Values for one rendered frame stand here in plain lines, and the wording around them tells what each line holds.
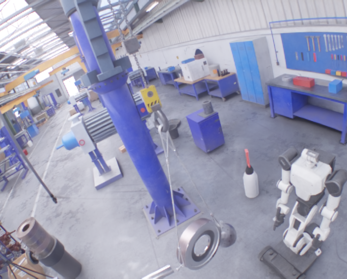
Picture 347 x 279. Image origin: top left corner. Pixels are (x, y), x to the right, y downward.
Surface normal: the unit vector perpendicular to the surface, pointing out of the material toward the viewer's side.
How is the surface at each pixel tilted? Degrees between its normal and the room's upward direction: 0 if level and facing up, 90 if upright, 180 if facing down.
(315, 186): 85
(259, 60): 90
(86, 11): 90
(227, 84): 90
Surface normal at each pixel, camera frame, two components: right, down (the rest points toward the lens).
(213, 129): 0.38, 0.32
